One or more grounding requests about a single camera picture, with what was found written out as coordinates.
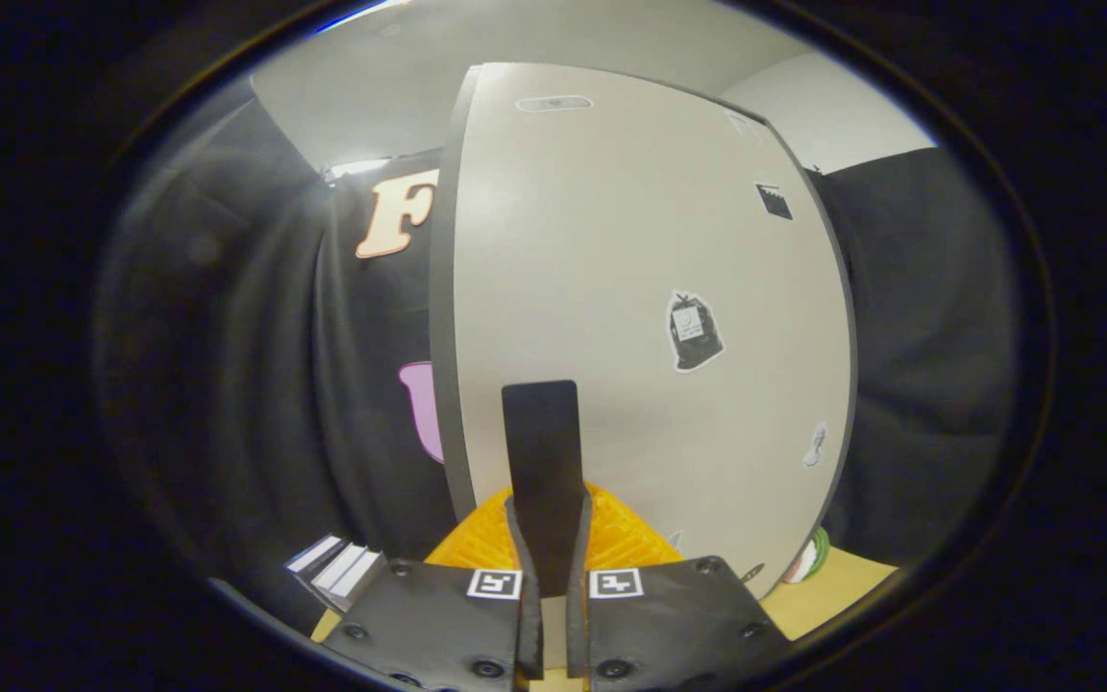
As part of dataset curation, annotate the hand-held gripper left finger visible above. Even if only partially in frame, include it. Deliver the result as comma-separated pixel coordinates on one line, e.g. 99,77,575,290
323,382,547,692

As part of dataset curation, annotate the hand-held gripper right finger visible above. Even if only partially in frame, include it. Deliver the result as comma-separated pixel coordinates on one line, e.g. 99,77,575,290
542,382,791,692

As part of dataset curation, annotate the grey shoe cabinet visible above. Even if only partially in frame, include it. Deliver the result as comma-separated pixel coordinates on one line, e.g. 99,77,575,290
429,62,859,602

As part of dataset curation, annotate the grey cover book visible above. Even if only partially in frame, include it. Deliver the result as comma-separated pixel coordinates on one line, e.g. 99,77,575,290
311,546,387,616

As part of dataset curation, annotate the blue spine book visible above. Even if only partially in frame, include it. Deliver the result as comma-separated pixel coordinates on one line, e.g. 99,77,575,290
286,533,348,580

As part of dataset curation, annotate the black backdrop cloth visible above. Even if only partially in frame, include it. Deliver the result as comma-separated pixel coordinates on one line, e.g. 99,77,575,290
97,96,1021,630

